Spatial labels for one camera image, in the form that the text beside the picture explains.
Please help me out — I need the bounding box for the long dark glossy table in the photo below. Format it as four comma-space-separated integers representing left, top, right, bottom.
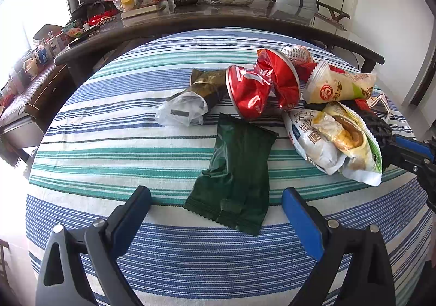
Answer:
54, 0, 385, 76

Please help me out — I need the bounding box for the black crinkled wrapper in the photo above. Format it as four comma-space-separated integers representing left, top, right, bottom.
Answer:
341, 101, 394, 165

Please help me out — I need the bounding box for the crushed red drink can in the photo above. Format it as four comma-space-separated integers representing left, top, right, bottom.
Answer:
256, 48, 301, 112
225, 65, 275, 121

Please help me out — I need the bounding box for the white snack packet blue label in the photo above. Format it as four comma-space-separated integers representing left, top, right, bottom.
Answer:
282, 109, 346, 175

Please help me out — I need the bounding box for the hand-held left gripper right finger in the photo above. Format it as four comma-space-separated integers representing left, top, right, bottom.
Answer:
281, 187, 396, 306

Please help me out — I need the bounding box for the wooden chair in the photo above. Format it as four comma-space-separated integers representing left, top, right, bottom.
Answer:
315, 1, 351, 32

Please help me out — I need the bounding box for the clear plastic bag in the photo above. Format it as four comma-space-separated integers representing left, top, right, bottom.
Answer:
155, 91, 208, 127

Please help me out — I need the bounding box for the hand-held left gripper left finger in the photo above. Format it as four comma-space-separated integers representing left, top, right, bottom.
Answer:
36, 186, 152, 306

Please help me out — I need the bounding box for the olive green wrapper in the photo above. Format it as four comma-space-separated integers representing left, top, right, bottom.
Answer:
188, 69, 228, 107

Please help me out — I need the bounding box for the white orange patterned wrapper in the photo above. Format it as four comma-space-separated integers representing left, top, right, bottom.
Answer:
281, 45, 314, 66

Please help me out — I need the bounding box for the red flat box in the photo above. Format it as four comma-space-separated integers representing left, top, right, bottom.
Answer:
83, 13, 116, 29

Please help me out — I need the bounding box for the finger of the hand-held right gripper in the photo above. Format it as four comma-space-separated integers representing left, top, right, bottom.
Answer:
383, 134, 436, 177

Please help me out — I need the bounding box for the dark green foil wrapper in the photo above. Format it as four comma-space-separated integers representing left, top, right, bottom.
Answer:
184, 112, 279, 236

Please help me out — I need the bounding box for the red plastic wrapper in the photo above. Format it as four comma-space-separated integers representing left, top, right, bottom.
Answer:
296, 61, 319, 83

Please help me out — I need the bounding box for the flat book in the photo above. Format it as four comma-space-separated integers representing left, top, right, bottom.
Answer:
121, 4, 167, 19

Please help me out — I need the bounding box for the blue green striped tablecloth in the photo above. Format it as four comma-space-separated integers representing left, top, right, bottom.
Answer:
25, 27, 433, 306

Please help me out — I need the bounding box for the low brown cabinet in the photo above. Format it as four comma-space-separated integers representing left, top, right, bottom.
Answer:
0, 61, 70, 157

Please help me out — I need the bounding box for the bread picture packet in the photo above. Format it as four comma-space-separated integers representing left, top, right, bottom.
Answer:
313, 101, 383, 187

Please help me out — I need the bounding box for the yellow white snack packet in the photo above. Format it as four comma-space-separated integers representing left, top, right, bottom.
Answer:
302, 61, 377, 104

